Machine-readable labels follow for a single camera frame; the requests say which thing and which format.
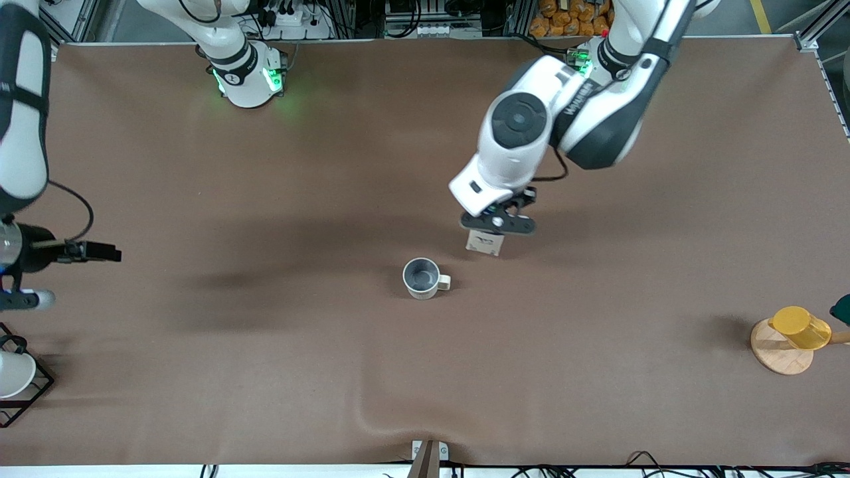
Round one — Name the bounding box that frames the blue white milk carton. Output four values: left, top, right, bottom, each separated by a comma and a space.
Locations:
466, 228, 506, 258

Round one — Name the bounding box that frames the cream mug with grey inside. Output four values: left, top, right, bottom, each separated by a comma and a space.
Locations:
402, 257, 452, 300

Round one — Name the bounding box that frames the yellow plastic cup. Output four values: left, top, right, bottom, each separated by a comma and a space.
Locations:
768, 305, 833, 351

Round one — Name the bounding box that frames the white bowl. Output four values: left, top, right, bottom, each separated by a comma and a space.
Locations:
0, 350, 37, 400

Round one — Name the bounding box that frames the brown table cloth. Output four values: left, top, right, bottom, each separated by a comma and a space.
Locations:
0, 37, 850, 467

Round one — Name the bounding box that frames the long white power strip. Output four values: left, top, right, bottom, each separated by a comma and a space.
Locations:
395, 23, 483, 39

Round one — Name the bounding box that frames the bag of orange bread rolls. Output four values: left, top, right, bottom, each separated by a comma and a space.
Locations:
529, 0, 615, 38

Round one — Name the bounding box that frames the white power strip with plugs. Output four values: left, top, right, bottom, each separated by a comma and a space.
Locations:
262, 5, 333, 40

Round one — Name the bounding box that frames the wooden mug stand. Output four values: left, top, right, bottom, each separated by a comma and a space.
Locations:
750, 317, 850, 376

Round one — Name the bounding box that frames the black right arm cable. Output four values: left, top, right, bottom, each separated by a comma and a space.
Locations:
46, 180, 95, 244

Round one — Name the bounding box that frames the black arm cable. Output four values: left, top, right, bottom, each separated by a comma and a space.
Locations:
46, 180, 95, 244
531, 147, 570, 182

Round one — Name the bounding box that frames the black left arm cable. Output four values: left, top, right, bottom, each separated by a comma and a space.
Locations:
531, 147, 570, 182

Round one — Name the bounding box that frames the black wire rack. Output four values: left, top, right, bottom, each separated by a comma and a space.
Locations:
0, 322, 56, 429

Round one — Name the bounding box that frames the aluminium frame post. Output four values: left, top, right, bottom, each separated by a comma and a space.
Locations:
794, 0, 850, 54
40, 0, 102, 47

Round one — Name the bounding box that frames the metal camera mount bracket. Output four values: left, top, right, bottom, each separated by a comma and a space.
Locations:
406, 439, 450, 478

